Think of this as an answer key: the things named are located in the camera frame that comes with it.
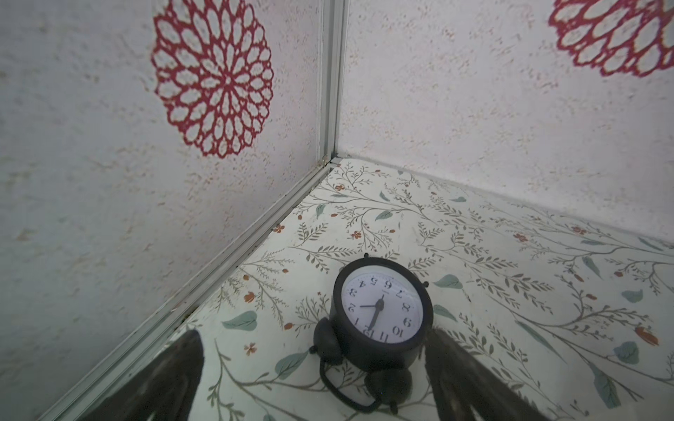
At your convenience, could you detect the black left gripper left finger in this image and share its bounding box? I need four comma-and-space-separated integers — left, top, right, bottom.
81, 330, 205, 421

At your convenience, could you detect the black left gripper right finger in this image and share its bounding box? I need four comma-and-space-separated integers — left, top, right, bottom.
425, 328, 546, 421

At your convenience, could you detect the black round alarm clock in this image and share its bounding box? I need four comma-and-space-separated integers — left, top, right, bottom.
309, 254, 434, 414

